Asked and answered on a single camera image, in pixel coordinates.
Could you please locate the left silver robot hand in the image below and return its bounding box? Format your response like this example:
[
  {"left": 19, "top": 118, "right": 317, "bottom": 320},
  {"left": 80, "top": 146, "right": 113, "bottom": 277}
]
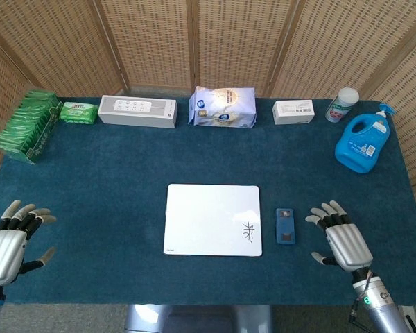
[{"left": 0, "top": 199, "right": 58, "bottom": 286}]

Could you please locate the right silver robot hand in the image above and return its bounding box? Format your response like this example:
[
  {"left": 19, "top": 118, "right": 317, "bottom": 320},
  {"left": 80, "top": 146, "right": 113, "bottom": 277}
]
[{"left": 305, "top": 200, "right": 374, "bottom": 275}]

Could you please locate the blue board eraser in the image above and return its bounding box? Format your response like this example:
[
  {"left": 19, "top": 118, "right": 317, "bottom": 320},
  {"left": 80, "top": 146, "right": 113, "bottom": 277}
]
[{"left": 275, "top": 207, "right": 297, "bottom": 246}]

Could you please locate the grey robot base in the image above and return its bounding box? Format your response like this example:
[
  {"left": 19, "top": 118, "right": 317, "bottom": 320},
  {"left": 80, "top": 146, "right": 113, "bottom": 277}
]
[{"left": 123, "top": 304, "right": 273, "bottom": 333}]

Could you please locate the white drawing board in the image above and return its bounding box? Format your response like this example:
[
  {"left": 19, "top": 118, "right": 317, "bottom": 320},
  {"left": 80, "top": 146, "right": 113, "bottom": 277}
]
[{"left": 162, "top": 183, "right": 263, "bottom": 258}]

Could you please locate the blue detergent pump bottle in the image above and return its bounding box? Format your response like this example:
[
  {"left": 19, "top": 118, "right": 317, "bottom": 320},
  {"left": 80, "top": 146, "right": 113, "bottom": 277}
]
[{"left": 334, "top": 103, "right": 396, "bottom": 173}]

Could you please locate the green sachet display box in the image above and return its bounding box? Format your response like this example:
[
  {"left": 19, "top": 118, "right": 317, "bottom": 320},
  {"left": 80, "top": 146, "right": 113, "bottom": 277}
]
[{"left": 0, "top": 89, "right": 64, "bottom": 165}]

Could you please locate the teal table mat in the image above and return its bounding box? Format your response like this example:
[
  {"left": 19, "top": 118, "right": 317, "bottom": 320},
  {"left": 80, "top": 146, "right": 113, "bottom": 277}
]
[{"left": 0, "top": 96, "right": 416, "bottom": 307}]

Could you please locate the white wipes canister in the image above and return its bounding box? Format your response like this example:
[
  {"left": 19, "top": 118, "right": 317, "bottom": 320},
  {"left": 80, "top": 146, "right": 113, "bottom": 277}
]
[{"left": 325, "top": 87, "right": 360, "bottom": 123}]

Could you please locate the small white carton box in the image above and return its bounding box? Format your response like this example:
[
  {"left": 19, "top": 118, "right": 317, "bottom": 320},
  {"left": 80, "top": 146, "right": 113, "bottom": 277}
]
[{"left": 272, "top": 99, "right": 315, "bottom": 126}]

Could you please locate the green wet wipes pack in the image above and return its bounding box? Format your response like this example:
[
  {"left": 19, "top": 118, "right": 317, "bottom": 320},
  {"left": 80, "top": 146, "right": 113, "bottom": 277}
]
[{"left": 58, "top": 101, "right": 99, "bottom": 125}]

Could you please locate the blue white tissue pack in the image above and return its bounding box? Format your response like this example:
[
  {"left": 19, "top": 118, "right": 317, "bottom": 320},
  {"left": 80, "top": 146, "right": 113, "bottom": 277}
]
[{"left": 187, "top": 85, "right": 257, "bottom": 128}]

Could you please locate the white rectangular speaker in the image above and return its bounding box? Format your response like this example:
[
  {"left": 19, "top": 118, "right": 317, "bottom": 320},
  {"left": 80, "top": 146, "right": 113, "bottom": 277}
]
[{"left": 97, "top": 95, "right": 179, "bottom": 130}]

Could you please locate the bamboo folding screen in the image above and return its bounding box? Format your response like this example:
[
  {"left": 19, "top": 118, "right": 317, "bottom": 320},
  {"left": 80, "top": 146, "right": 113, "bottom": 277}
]
[{"left": 0, "top": 0, "right": 416, "bottom": 209}]

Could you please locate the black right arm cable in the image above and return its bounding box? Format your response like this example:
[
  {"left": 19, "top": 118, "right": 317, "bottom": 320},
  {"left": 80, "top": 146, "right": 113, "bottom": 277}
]
[{"left": 348, "top": 270, "right": 372, "bottom": 324}]

